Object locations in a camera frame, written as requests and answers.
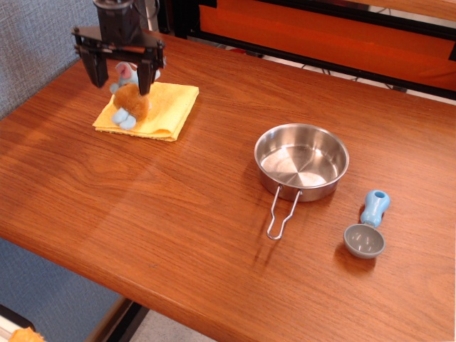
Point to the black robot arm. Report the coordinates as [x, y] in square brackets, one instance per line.
[119, 37]

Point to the blue and brown plush toy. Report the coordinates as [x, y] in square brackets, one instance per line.
[131, 107]

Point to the stainless steel pan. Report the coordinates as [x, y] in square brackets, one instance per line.
[299, 162]

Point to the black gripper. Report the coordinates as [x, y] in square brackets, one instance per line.
[119, 36]

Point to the blue handled grey scoop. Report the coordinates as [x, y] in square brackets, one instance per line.
[363, 240]

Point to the orange fuzzy object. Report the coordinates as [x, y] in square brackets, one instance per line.
[26, 335]

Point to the folded yellow towel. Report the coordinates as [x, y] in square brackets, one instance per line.
[171, 105]

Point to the orange panel black frame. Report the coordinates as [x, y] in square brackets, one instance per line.
[387, 42]

